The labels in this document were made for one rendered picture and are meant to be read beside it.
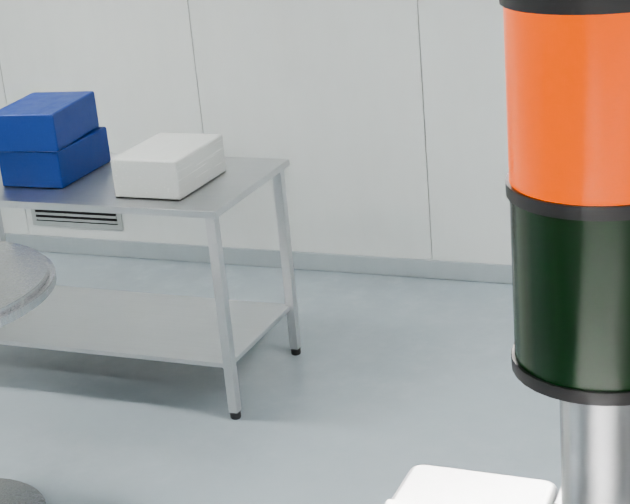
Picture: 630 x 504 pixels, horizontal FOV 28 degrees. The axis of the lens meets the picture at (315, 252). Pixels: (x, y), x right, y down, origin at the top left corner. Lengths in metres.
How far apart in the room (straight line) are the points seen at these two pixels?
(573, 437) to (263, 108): 6.09
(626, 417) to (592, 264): 0.05
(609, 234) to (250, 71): 6.11
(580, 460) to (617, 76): 0.11
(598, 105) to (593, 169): 0.02
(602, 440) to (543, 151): 0.08
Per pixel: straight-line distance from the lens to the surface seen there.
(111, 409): 5.37
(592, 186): 0.31
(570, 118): 0.31
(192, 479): 4.76
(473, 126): 6.06
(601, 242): 0.31
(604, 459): 0.35
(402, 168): 6.23
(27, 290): 4.14
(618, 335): 0.32
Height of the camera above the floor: 2.35
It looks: 20 degrees down
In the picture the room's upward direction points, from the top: 5 degrees counter-clockwise
